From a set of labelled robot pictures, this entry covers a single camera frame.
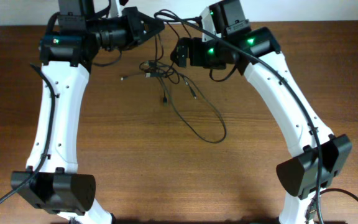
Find black usb cables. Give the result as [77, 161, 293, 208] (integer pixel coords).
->
[120, 27, 227, 144]

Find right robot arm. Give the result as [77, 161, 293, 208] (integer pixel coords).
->
[172, 1, 352, 223]

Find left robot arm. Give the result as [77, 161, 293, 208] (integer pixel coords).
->
[11, 1, 165, 223]

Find right camera black cable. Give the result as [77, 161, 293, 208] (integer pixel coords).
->
[154, 9, 358, 224]

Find camera black cable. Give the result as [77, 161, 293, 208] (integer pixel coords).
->
[0, 63, 57, 224]
[154, 9, 358, 224]

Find left camera black cable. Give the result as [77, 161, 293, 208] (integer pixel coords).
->
[0, 63, 57, 224]

